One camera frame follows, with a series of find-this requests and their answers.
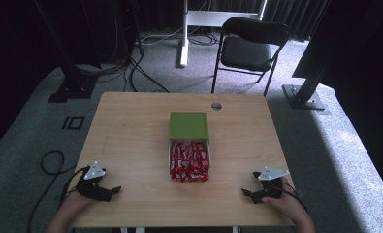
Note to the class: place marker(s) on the black computer tower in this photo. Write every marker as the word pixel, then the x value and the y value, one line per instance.
pixel 118 29

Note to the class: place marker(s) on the pile of red snack packets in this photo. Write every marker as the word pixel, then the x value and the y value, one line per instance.
pixel 189 161

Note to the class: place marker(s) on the black folding chair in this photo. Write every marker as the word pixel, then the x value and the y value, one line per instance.
pixel 247 48

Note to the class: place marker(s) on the green box lid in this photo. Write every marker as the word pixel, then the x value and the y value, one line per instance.
pixel 189 125

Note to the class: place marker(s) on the person's left hand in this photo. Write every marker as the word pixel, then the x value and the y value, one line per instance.
pixel 74 201

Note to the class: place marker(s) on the white desk frame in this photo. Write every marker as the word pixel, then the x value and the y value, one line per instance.
pixel 208 17

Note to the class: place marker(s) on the person's right hand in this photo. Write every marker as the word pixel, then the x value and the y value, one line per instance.
pixel 287 204

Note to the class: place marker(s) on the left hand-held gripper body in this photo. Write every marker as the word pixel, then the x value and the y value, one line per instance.
pixel 93 191

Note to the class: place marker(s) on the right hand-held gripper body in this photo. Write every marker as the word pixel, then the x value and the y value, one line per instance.
pixel 271 187

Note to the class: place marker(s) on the black metal stand with base plate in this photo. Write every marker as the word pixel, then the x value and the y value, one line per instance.
pixel 303 93

